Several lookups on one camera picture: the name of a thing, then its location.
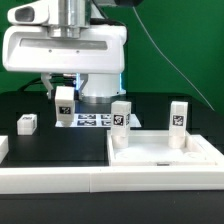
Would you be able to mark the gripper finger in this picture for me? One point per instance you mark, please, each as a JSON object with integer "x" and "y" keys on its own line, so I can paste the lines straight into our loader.
{"x": 45, "y": 78}
{"x": 81, "y": 81}

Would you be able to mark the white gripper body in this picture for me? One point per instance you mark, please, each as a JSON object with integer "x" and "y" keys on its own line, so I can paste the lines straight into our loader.
{"x": 99, "y": 49}

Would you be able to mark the white square table top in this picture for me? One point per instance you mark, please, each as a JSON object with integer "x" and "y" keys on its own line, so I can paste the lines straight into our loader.
{"x": 150, "y": 148}

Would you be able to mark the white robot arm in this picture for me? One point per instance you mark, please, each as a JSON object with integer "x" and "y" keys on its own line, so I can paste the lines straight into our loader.
{"x": 68, "y": 37}

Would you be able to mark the apriltag base marker sheet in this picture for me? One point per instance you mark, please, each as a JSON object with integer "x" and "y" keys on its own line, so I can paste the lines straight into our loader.
{"x": 96, "y": 120}

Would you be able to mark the white left fence piece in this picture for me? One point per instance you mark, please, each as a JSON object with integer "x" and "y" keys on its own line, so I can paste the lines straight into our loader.
{"x": 3, "y": 147}

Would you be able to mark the white front fence bar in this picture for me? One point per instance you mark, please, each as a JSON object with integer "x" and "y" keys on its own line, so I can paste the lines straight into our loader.
{"x": 109, "y": 179}

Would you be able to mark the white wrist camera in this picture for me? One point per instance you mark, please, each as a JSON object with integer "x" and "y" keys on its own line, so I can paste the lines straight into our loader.
{"x": 40, "y": 12}

